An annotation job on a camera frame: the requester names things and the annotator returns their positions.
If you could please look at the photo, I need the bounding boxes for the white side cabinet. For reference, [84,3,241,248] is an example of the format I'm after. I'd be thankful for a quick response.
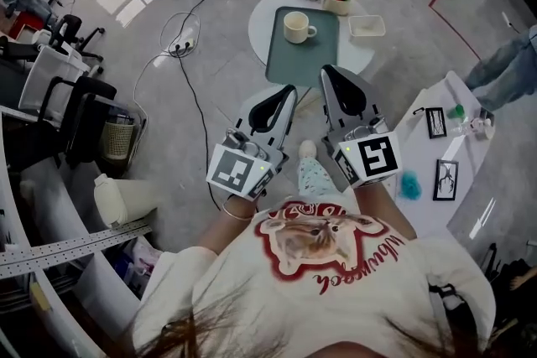
[394,70,496,231]

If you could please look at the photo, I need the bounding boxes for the white curved shelf unit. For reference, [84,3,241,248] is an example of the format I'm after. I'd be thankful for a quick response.
[0,104,146,358]

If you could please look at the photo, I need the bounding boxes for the round white table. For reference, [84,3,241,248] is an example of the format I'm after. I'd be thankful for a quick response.
[247,0,377,83]

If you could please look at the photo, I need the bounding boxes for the perforated metal rail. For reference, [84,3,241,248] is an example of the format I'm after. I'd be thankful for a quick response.
[0,221,153,280]

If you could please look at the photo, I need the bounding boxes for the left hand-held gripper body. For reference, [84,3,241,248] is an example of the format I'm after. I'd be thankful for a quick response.
[205,128,291,203]

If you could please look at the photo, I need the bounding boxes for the black cable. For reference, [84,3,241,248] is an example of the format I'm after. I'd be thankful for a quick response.
[178,54,222,211]
[178,0,237,55]

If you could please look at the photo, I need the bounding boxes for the person's star print trousers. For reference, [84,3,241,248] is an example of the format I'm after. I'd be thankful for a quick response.
[296,157,336,198]

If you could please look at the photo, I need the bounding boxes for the wicker waste basket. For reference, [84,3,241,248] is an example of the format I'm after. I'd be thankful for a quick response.
[99,119,138,163]

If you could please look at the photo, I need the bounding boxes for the person's left forearm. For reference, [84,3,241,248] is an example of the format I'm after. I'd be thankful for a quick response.
[196,195,259,255]

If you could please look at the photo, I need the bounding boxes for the green rectangular tray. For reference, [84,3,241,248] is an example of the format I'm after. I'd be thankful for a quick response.
[264,6,341,88]

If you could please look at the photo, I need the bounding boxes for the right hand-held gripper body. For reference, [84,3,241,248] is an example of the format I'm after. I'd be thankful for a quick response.
[321,114,404,194]

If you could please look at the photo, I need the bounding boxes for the white cable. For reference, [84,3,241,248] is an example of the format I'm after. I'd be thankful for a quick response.
[132,11,202,118]

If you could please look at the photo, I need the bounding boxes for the black armchair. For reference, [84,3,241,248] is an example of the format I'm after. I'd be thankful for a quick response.
[8,75,118,171]

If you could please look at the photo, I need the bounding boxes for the white power strip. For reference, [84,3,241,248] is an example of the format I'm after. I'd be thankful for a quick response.
[167,38,196,57]

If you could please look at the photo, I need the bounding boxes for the white mesh chair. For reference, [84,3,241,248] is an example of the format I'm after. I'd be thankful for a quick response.
[18,45,91,112]

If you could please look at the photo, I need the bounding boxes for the thin metal bracelet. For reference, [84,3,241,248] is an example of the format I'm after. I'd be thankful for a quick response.
[221,200,255,221]

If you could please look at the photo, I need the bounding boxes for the white rectangular dish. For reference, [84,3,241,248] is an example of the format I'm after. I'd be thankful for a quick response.
[347,14,386,38]

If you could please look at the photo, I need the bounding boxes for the clear plastic bottle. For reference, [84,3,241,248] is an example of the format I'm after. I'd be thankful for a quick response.
[451,116,492,137]

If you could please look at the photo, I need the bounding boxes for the person's white printed shirt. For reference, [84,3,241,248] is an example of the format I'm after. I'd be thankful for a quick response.
[132,199,496,358]

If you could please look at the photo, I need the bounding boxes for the black picture frame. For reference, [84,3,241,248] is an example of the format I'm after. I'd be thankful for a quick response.
[425,106,447,140]
[432,158,460,202]

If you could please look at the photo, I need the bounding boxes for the black office chair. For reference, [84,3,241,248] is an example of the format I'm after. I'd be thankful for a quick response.
[50,14,106,75]

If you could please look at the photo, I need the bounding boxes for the person's white slipper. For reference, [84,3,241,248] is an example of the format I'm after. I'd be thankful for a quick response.
[298,139,319,159]

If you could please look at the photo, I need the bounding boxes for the person's right forearm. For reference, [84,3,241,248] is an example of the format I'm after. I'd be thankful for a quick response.
[351,179,419,242]

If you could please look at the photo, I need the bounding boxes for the cream ceramic mug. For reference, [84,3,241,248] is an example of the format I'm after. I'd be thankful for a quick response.
[283,11,319,45]

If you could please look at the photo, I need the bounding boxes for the grey shoulder strap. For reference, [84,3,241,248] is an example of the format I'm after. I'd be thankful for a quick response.
[427,283,471,312]

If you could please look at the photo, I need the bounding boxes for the blue fluffy ball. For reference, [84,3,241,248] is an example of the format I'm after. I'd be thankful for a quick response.
[398,169,423,200]

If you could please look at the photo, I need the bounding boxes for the cream padded cushion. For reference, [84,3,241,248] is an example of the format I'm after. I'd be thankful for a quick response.
[92,173,160,230]

